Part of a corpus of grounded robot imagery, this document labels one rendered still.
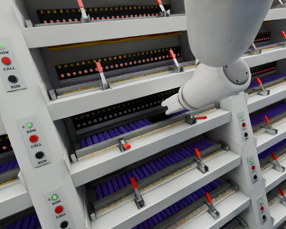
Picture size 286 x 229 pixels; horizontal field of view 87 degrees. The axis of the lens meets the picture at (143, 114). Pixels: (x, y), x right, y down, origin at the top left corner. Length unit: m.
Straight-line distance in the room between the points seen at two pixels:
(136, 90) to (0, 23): 0.36
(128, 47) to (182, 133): 0.44
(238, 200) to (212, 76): 0.61
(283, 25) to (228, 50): 1.14
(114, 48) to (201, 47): 0.52
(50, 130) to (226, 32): 0.41
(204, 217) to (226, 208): 0.10
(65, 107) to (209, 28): 0.37
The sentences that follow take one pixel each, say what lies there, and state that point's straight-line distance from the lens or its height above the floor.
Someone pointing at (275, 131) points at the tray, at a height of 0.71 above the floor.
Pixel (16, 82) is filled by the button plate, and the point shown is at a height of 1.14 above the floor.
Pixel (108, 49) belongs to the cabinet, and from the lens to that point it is 0.70.
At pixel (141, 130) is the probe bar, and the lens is 0.52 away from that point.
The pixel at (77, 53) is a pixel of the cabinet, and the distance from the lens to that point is 0.68.
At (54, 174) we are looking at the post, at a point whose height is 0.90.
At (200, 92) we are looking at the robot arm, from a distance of 0.37.
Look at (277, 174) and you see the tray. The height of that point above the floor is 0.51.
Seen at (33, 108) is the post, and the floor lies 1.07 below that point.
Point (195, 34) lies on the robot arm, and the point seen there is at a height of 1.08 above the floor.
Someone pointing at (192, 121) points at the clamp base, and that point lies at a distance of 0.59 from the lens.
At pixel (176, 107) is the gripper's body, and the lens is 0.45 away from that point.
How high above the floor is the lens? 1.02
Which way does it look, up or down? 5 degrees down
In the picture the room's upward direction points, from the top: 16 degrees counter-clockwise
